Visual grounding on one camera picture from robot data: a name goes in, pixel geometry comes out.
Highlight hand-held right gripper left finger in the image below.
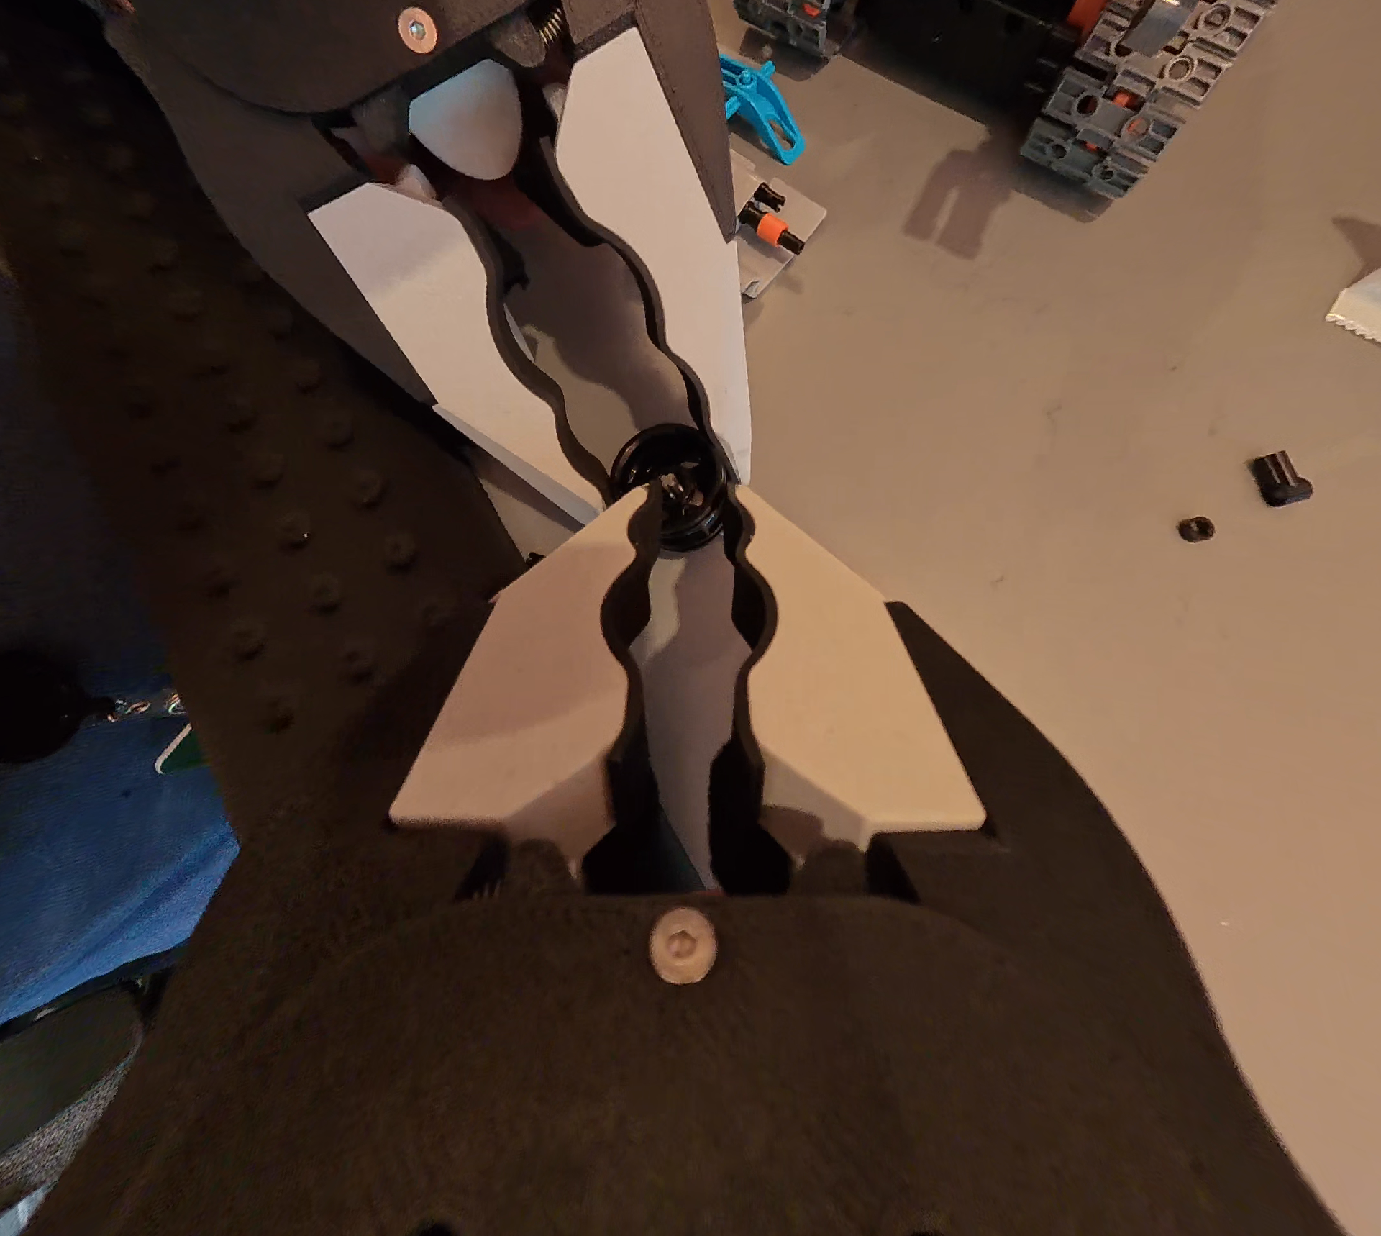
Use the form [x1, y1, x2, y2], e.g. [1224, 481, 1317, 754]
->
[389, 484, 663, 898]

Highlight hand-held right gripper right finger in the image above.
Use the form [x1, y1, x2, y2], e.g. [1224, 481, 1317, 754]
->
[723, 490, 988, 898]

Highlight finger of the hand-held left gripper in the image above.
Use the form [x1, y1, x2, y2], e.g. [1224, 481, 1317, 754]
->
[305, 182, 611, 521]
[553, 25, 758, 490]

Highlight black toy wheel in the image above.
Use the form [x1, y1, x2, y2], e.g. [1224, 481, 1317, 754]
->
[611, 420, 734, 549]

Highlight white block with orange pins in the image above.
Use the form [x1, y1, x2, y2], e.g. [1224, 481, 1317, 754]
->
[728, 157, 831, 301]

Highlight blue plastic tool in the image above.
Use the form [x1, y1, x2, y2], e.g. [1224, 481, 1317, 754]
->
[718, 54, 807, 167]

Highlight black perforated panel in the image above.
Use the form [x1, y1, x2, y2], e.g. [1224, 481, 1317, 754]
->
[0, 0, 517, 827]

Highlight person's blue jeans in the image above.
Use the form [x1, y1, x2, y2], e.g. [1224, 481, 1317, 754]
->
[0, 718, 238, 1025]

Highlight plastic bags of sheets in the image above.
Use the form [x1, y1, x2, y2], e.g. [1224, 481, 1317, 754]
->
[1321, 270, 1381, 339]

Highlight key ring tag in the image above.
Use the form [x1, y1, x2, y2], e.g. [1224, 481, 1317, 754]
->
[106, 688, 201, 775]

